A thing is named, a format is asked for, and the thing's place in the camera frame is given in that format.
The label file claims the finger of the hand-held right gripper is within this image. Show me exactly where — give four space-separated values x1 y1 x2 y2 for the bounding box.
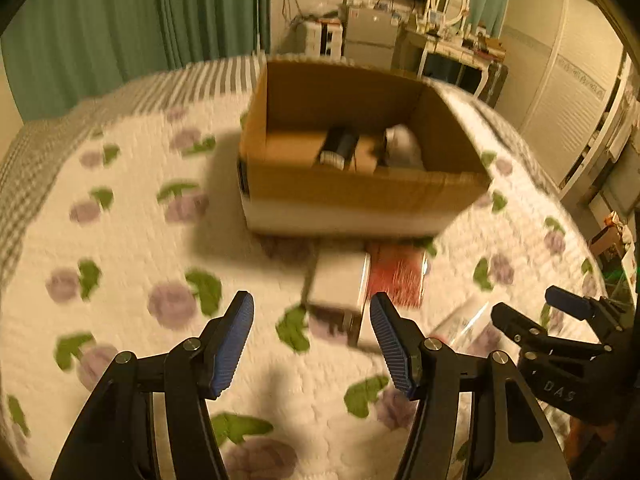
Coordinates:
491 303 603 361
545 286 626 333

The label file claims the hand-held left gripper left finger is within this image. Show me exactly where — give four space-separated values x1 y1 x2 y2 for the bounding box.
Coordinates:
50 290 256 480

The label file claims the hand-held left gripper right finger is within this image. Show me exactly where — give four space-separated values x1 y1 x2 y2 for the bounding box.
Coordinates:
369 293 572 480

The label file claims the small white box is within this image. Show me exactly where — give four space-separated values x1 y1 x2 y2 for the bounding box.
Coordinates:
306 252 372 348

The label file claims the brown cardboard box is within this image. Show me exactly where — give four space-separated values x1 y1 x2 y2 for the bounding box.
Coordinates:
237 59 494 237

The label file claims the clear plastic packet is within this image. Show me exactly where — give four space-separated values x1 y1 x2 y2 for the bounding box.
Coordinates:
429 300 501 356

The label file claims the orange cardboard box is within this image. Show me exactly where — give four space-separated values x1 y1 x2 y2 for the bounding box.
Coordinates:
590 225 626 261

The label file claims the red flat packet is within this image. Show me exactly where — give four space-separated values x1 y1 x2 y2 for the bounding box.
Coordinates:
367 245 430 308

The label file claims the floral white quilt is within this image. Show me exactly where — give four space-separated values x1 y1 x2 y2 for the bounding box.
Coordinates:
0 52 618 480

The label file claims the white rounded item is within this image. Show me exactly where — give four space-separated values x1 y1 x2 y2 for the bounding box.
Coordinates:
384 125 427 170

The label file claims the black cylindrical bottle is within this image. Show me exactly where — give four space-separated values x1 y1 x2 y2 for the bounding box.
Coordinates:
316 127 362 171

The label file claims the white wardrobe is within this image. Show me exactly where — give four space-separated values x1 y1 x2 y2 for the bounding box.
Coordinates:
494 0 628 193

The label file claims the white dressing table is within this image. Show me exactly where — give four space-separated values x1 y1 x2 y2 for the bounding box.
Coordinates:
399 24 508 103

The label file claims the grey checked bed sheet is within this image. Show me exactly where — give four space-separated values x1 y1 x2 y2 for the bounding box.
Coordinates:
0 52 273 286

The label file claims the white small cabinet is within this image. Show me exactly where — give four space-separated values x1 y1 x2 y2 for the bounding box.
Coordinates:
344 4 402 70

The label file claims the white drawer unit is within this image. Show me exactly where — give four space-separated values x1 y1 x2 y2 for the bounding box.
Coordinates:
299 19 347 59

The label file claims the white oval vanity mirror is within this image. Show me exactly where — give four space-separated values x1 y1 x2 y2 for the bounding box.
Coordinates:
426 0 471 30

